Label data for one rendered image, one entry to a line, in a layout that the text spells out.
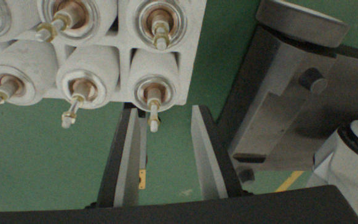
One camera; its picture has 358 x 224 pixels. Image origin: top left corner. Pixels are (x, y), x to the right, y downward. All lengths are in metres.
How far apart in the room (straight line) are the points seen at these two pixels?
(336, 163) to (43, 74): 0.60
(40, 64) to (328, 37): 0.53
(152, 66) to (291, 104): 0.36
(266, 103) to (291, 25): 0.18
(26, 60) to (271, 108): 0.51
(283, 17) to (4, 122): 0.91
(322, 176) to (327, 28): 0.36
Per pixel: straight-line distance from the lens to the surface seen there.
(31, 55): 0.40
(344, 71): 0.61
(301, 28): 0.45
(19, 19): 0.35
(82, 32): 0.31
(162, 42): 0.21
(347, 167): 0.54
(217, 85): 0.66
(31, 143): 0.94
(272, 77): 0.47
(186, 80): 0.41
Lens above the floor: 0.53
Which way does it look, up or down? 50 degrees down
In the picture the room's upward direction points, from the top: 171 degrees clockwise
